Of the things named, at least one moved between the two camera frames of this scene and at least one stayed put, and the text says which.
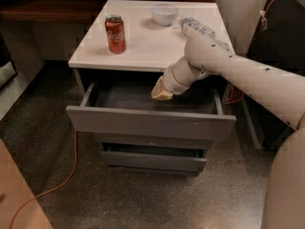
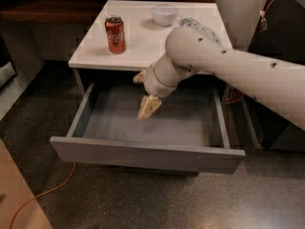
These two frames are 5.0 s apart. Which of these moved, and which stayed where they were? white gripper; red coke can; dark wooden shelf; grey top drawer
Moved: grey top drawer; white gripper
Stayed: red coke can; dark wooden shelf
